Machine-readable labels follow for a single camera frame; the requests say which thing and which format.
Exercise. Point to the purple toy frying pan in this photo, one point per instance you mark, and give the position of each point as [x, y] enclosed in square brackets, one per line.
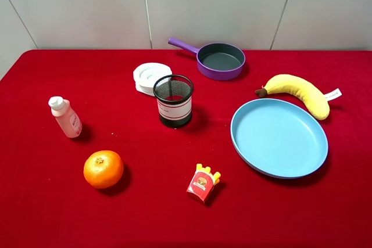
[217, 61]

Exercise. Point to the yellow plush banana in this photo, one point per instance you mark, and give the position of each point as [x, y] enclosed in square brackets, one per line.
[315, 101]

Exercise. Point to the orange mandarin fruit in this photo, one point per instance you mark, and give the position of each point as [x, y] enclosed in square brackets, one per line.
[103, 169]

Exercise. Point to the white round foam holder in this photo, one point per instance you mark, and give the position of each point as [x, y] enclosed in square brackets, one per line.
[145, 76]

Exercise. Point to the black mesh pen cup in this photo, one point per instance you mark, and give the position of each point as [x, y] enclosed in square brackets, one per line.
[173, 94]

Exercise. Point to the pink bottle with white cap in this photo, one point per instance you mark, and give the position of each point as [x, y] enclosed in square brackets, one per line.
[65, 116]

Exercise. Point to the red tablecloth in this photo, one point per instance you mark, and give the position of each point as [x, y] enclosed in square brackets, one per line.
[46, 201]

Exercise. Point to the red toy fries box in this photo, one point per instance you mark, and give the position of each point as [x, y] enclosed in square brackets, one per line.
[203, 183]

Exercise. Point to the light blue plate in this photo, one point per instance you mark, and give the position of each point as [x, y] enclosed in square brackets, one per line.
[278, 138]

